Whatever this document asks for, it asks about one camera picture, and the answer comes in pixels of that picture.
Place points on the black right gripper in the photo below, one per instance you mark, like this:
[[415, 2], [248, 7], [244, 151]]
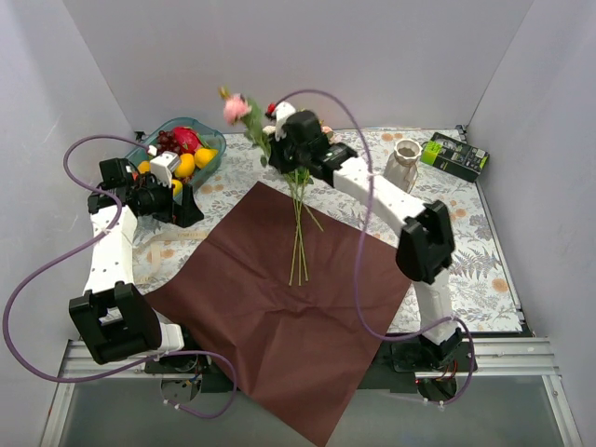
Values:
[[280, 152]]

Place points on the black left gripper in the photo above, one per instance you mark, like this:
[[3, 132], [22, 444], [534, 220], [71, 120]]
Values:
[[174, 209]]

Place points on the artificial pink flower bouquet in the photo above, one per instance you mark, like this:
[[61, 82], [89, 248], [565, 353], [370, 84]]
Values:
[[240, 109]]

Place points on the dark red wrapping paper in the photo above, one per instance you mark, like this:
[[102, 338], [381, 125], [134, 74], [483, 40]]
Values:
[[298, 351]]

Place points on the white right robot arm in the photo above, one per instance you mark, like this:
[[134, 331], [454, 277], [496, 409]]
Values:
[[424, 231]]

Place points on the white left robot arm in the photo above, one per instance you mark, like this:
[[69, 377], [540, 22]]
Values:
[[112, 317]]

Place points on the white ribbed ceramic vase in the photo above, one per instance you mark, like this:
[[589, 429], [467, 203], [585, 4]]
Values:
[[401, 166]]

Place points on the yellow lemon middle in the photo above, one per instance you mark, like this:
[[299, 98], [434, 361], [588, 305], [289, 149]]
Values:
[[186, 167]]

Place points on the yellow lemon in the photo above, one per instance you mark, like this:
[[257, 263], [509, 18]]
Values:
[[186, 167], [203, 156]]

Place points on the yellow lemon right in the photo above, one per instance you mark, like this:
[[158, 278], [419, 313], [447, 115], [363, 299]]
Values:
[[203, 156]]

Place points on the small orange fruit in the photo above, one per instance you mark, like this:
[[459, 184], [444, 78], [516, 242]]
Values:
[[144, 167]]

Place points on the purple grape bunch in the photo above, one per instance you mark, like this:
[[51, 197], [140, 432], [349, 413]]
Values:
[[167, 142]]

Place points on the red dragon fruit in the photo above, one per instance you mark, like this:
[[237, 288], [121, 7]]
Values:
[[187, 139]]

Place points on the teal plastic fruit tray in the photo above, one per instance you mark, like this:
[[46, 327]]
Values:
[[211, 138]]

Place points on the black green product box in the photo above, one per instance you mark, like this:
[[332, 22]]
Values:
[[457, 158]]

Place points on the floral patterned table mat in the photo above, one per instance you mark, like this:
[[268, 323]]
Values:
[[481, 291]]

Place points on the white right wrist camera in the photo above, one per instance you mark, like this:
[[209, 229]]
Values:
[[278, 113]]

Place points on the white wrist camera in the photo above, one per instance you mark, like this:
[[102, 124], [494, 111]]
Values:
[[163, 166], [278, 113]]

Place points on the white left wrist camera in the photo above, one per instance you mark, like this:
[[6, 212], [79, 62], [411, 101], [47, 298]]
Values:
[[163, 166]]

